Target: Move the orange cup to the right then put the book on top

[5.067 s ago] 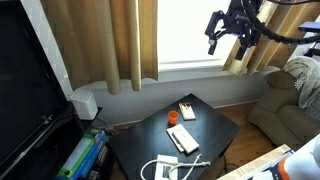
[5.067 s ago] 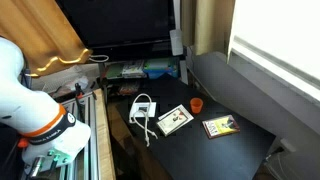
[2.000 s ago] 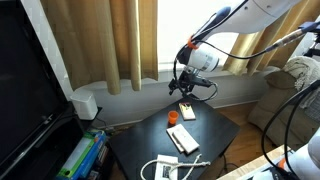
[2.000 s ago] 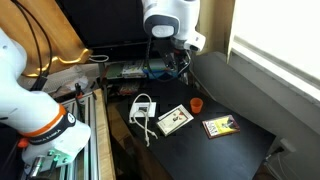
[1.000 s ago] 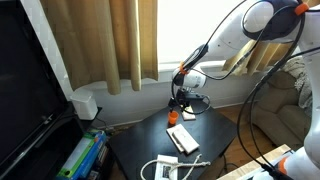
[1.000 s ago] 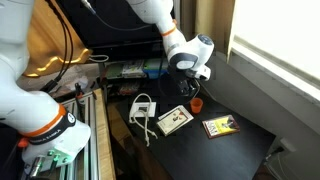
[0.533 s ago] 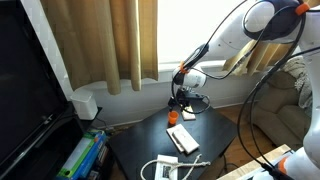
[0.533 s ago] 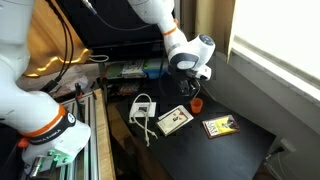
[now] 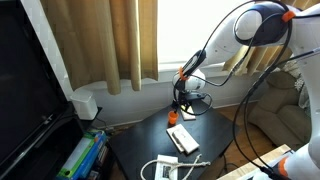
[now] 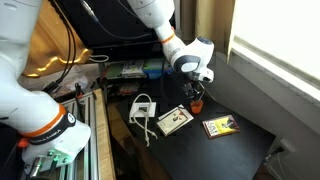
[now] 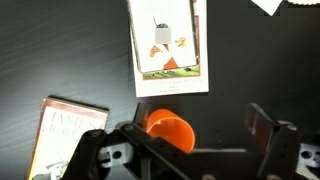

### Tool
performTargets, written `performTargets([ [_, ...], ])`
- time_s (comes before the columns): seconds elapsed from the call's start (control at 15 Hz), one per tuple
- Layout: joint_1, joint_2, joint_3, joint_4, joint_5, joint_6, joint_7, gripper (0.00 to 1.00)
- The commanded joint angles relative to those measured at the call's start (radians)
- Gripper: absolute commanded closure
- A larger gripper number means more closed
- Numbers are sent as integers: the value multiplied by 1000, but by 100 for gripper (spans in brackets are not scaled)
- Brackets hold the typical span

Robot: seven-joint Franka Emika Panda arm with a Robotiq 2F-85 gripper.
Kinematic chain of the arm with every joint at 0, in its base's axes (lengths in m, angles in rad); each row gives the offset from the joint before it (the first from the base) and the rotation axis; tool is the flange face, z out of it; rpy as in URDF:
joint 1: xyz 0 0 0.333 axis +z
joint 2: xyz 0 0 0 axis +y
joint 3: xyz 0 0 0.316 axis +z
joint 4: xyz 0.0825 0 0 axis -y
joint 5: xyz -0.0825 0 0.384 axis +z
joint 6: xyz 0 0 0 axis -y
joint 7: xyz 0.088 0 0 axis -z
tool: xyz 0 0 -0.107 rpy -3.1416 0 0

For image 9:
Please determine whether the yellow cover book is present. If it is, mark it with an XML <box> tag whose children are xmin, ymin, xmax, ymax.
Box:
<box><xmin>179</xmin><ymin>104</ymin><xmax>197</xmax><ymax>122</ymax></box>

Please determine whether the patterned cushion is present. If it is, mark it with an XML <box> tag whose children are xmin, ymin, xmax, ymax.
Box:
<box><xmin>281</xmin><ymin>59</ymin><xmax>306</xmax><ymax>93</ymax></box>

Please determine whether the olive green armchair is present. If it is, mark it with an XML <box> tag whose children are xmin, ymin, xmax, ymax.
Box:
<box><xmin>248</xmin><ymin>61</ymin><xmax>313</xmax><ymax>151</ymax></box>

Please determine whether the wide beige curtain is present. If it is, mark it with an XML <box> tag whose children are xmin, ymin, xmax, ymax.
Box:
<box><xmin>39</xmin><ymin>0</ymin><xmax>159</xmax><ymax>96</ymax></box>

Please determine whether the bright white framed window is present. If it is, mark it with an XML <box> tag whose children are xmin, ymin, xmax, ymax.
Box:
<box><xmin>156</xmin><ymin>0</ymin><xmax>259</xmax><ymax>73</ymax></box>

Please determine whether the black TV stand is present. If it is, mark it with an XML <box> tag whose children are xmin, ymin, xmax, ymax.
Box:
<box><xmin>0</xmin><ymin>101</ymin><xmax>116</xmax><ymax>180</ymax></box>

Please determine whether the blue game box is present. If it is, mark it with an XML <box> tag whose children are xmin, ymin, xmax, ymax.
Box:
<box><xmin>71</xmin><ymin>129</ymin><xmax>108</xmax><ymax>180</ymax></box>

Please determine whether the narrow beige curtain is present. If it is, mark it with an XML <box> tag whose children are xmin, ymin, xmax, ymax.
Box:
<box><xmin>222</xmin><ymin>0</ymin><xmax>320</xmax><ymax>76</ymax></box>

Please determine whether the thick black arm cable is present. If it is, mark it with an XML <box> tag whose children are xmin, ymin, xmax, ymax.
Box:
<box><xmin>232</xmin><ymin>9</ymin><xmax>320</xmax><ymax>180</ymax></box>

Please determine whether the black flat television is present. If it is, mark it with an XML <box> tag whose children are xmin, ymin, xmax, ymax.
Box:
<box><xmin>0</xmin><ymin>0</ymin><xmax>72</xmax><ymax>169</ymax></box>

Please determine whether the white braided rope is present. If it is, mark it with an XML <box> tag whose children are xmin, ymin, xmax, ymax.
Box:
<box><xmin>139</xmin><ymin>153</ymin><xmax>212</xmax><ymax>180</ymax></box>

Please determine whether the white box device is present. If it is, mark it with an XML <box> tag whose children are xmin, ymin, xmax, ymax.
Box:
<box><xmin>69</xmin><ymin>89</ymin><xmax>100</xmax><ymax>121</ymax></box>

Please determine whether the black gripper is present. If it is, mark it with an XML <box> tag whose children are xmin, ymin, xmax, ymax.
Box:
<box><xmin>172</xmin><ymin>89</ymin><xmax>208</xmax><ymax>114</ymax></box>

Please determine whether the wooden robot mounting platform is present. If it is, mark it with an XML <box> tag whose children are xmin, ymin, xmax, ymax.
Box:
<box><xmin>218</xmin><ymin>143</ymin><xmax>294</xmax><ymax>180</ymax></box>

